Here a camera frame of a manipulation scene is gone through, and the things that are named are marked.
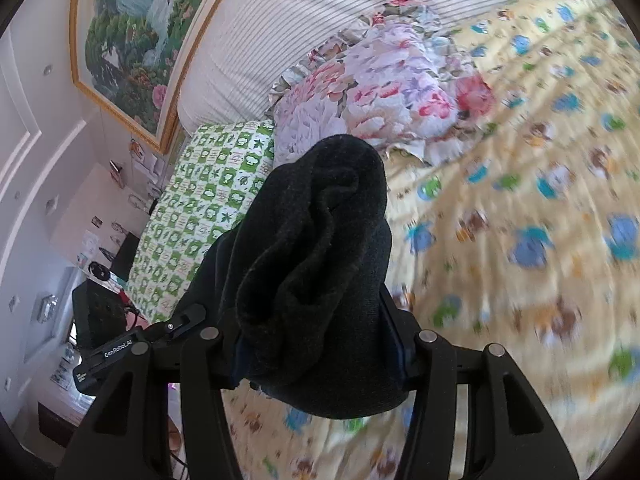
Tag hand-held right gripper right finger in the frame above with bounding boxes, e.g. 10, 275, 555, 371
380, 285, 581, 480

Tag black box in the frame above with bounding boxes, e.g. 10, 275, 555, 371
72, 280, 137, 347

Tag yellow cartoon printed blanket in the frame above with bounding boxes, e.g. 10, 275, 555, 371
220, 0, 640, 480

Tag floral ruffled pillow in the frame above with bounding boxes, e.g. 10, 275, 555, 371
270, 0, 496, 166

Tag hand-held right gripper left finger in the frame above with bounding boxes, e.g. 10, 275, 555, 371
54, 327, 237, 480

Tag framed landscape painting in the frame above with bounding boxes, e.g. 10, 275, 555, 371
70, 0, 251, 155

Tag dark wooden nightstand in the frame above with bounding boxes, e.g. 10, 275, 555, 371
37, 387, 98, 442

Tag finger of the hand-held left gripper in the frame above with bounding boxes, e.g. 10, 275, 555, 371
145, 304, 207, 345

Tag green checked pillow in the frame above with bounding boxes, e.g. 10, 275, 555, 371
125, 120, 276, 323

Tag black pants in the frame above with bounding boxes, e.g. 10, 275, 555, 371
175, 135, 408, 420

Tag silver wall switch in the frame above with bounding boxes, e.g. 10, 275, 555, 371
32, 292, 59, 322

